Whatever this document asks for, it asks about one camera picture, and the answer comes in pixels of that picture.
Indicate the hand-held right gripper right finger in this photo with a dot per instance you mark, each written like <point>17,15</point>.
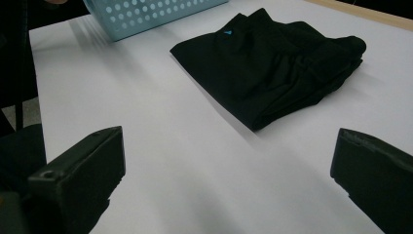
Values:
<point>376,172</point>

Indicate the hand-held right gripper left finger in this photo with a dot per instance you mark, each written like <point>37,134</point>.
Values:
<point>81,175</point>

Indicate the black shorts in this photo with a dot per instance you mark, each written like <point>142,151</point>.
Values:
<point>259,74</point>

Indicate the light blue perforated plastic basket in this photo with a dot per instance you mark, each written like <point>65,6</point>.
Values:
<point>146,16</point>

